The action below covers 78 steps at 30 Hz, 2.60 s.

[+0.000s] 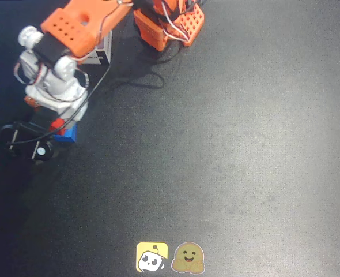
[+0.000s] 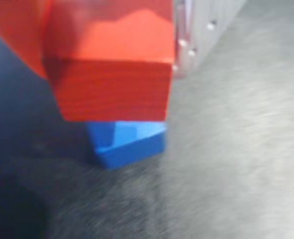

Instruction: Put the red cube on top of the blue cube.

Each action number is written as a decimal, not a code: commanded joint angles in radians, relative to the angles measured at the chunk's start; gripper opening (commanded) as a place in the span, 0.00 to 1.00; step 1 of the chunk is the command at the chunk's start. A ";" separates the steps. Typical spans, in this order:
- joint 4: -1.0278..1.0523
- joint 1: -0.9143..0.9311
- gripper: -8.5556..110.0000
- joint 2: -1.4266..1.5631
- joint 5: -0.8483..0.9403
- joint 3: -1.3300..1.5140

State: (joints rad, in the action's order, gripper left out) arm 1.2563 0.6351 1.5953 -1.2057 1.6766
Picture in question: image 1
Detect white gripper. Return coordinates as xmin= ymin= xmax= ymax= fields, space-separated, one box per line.
xmin=16 ymin=51 xmax=89 ymax=130

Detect red cube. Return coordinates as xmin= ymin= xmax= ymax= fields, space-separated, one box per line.
xmin=48 ymin=117 xmax=69 ymax=137

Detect blue cube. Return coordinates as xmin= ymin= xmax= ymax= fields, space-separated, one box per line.
xmin=52 ymin=123 xmax=78 ymax=144

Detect white cardboard box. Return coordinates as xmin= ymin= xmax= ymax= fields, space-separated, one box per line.
xmin=80 ymin=30 xmax=114 ymax=66

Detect yellow robot face sticker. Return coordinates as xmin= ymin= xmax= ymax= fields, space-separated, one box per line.
xmin=135 ymin=241 xmax=169 ymax=273

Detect hugging face emoji sticker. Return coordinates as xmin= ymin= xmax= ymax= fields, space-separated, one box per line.
xmin=171 ymin=241 xmax=206 ymax=274

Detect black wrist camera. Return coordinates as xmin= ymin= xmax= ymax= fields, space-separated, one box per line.
xmin=0 ymin=121 xmax=56 ymax=163

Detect red white servo wires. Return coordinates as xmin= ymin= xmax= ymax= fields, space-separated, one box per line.
xmin=154 ymin=0 xmax=208 ymax=43

